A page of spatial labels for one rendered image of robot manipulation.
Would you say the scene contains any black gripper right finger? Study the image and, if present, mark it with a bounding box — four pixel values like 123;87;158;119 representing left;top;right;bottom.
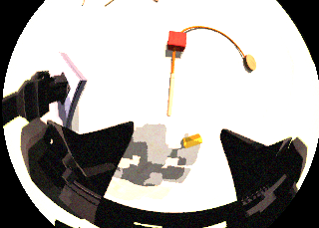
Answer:
220;128;292;200

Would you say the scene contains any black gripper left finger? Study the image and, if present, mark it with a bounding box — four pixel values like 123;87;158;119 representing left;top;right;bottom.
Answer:
47;119;135;196

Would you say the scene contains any orange string with tan wooden stick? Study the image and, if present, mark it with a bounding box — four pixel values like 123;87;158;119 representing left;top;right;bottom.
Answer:
167;26;242;116

